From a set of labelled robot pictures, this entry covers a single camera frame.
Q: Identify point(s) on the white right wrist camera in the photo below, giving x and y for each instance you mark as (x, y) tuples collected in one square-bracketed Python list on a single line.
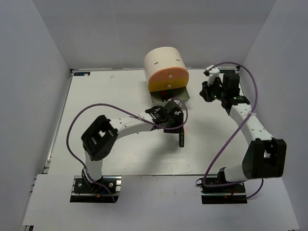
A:
[(212, 73)]

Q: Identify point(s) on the blue right corner label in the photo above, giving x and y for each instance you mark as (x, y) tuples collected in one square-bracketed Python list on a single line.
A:
[(228, 71)]

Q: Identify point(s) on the cream round drawer container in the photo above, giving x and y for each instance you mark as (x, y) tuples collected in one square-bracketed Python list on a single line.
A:
[(165, 71)]

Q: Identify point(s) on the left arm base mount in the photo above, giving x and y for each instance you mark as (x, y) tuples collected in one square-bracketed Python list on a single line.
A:
[(82, 192)]

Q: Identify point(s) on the orange highlighter marker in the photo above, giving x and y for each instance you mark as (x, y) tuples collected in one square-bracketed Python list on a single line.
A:
[(182, 138)]

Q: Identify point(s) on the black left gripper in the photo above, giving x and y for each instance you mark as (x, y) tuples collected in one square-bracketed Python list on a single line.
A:
[(179, 119)]

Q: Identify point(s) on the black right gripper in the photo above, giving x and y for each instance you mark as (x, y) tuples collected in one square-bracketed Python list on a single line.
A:
[(206, 90)]

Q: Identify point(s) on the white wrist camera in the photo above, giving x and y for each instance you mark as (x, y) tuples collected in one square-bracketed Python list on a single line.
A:
[(177, 102), (212, 73)]

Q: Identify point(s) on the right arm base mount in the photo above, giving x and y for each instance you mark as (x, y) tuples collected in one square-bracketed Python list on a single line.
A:
[(234, 194)]

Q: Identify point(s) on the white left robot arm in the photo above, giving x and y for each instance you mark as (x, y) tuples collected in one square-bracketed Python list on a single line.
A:
[(101, 135)]

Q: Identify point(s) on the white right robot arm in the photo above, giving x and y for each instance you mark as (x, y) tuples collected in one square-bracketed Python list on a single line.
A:
[(265, 156)]

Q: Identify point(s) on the blue corner label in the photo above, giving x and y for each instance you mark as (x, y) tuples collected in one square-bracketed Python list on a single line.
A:
[(228, 71), (80, 74)]

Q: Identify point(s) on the blue left corner label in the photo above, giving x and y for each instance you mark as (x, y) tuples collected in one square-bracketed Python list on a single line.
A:
[(80, 74)]

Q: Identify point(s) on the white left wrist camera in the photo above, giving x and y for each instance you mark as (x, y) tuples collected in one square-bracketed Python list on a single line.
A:
[(177, 102)]

